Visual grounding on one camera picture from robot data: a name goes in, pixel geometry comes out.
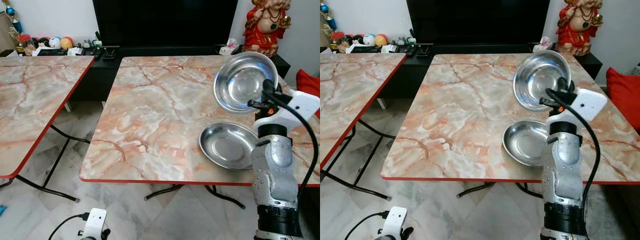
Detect round stainless steel bowl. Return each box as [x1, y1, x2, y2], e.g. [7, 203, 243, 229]
[513, 50, 572, 112]
[213, 51, 279, 115]

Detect red cushion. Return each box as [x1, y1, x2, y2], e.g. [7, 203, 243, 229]
[296, 69, 321, 119]
[605, 67, 640, 132]

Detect white tissue packet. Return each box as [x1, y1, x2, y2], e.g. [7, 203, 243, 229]
[532, 36, 554, 53]
[219, 38, 242, 55]

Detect shallow stainless steel plate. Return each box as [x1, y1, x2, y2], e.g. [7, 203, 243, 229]
[502, 120, 551, 167]
[199, 123, 261, 171]

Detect red laughing buddha statue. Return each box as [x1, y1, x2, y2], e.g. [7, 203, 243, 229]
[555, 0, 604, 56]
[242, 0, 292, 57]

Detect large marble red-edged folding table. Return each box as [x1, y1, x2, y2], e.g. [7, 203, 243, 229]
[380, 52, 640, 200]
[79, 54, 321, 210]

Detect red-lidded jar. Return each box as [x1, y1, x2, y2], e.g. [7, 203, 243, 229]
[330, 31, 349, 53]
[17, 33, 34, 54]

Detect blue hanging ornament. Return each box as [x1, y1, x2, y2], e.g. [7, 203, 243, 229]
[320, 0, 339, 32]
[4, 0, 24, 34]

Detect black flat television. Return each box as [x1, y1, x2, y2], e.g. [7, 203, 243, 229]
[406, 0, 551, 47]
[92, 0, 239, 49]

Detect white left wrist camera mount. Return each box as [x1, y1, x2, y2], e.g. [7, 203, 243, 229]
[379, 206, 408, 240]
[80, 208, 108, 240]

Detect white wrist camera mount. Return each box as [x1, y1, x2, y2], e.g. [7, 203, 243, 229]
[379, 206, 408, 240]
[254, 89, 321, 137]
[549, 88, 609, 132]
[80, 208, 108, 240]

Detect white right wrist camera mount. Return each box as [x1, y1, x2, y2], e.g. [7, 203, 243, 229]
[254, 89, 321, 137]
[549, 88, 609, 132]

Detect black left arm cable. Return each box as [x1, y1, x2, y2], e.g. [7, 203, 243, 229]
[48, 213, 91, 240]
[344, 210, 390, 240]

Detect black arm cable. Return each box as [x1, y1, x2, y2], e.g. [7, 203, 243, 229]
[48, 213, 91, 240]
[270, 93, 321, 203]
[344, 210, 390, 240]
[546, 88, 602, 213]

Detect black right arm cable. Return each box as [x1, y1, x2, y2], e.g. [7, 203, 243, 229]
[270, 93, 321, 203]
[546, 88, 602, 213]

